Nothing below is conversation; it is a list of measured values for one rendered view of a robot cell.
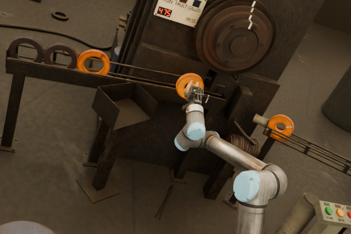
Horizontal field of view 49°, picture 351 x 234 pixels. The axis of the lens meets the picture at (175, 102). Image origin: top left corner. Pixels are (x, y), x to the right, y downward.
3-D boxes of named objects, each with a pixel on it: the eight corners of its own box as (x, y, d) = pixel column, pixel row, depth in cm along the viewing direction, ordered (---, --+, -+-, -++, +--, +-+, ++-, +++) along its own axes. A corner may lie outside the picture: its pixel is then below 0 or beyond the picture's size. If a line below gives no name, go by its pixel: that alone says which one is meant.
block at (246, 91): (222, 113, 263) (238, 83, 251) (233, 115, 265) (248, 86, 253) (226, 122, 254) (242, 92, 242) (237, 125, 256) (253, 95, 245)
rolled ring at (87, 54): (74, 52, 216) (75, 49, 219) (79, 80, 226) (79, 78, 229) (108, 50, 218) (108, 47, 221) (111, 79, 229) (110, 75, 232)
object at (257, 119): (254, 119, 254) (257, 112, 252) (266, 125, 252) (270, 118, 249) (251, 123, 249) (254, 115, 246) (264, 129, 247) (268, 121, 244)
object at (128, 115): (67, 182, 238) (97, 86, 203) (103, 171, 257) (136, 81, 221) (84, 206, 228) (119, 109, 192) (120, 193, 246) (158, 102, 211)
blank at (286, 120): (271, 137, 252) (269, 139, 249) (267, 114, 248) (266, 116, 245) (295, 136, 244) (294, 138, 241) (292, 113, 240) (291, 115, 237)
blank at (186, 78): (180, 70, 213) (180, 73, 210) (206, 75, 217) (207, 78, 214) (172, 93, 221) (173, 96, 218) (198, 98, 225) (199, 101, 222)
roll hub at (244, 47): (206, 56, 221) (226, 11, 208) (248, 69, 230) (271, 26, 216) (207, 61, 217) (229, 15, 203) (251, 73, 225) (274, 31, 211)
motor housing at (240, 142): (198, 185, 280) (229, 128, 253) (225, 190, 286) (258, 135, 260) (201, 199, 269) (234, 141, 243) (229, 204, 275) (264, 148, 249)
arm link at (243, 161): (304, 175, 157) (212, 126, 215) (281, 176, 151) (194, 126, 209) (297, 202, 159) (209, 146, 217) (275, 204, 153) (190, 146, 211)
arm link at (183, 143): (194, 152, 207) (205, 140, 199) (175, 152, 202) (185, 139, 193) (189, 137, 212) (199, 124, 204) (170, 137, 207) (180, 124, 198)
